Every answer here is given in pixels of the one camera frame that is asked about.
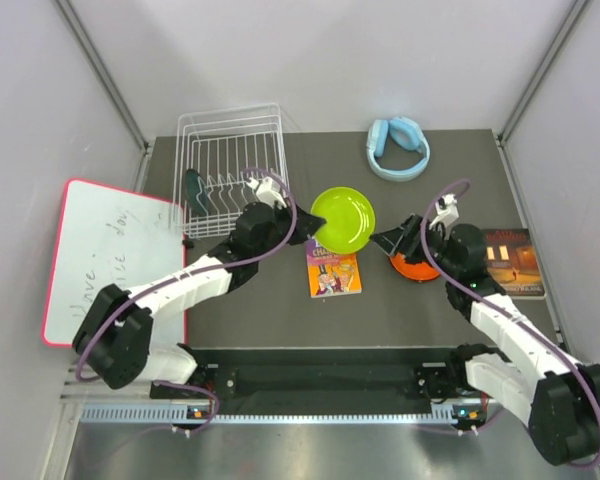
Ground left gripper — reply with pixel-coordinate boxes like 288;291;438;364
254;196;325;260

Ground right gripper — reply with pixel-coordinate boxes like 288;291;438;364
369;214;459;280

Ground lime green plate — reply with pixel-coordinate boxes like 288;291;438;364
310;186;376;255

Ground orange plate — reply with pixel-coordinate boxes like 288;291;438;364
389;254;440;283

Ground dark teal plate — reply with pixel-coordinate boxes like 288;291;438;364
183;169;210;216

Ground white wire dish rack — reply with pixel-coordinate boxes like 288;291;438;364
170;103;288;240

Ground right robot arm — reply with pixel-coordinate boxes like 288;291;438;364
371;215;600;468

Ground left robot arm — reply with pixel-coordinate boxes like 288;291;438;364
72;202;326;397

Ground Roald Dahl paperback book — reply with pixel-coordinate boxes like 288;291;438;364
305;238;362;298

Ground light blue headphones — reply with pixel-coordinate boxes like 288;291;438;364
366;116;431;183

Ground dark cover paperback book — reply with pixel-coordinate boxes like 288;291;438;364
483;228;546;300

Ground pink framed whiteboard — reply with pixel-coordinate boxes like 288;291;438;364
41;179;185;348

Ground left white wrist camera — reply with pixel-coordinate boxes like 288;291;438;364
247;176;287;209

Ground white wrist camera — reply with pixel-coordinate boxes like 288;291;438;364
247;176;287;209
428;194;459;233

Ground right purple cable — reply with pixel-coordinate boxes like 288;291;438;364
419;178;600;469

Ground purple cable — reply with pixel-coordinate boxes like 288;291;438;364
419;178;600;469
74;167;299;384

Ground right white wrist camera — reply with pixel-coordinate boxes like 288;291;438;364
428;194;459;233

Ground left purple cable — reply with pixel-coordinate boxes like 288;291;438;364
74;167;299;384

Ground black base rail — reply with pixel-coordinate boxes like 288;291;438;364
185;347;471;399

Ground grey slotted cable duct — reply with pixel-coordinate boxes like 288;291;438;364
79;403;486;425

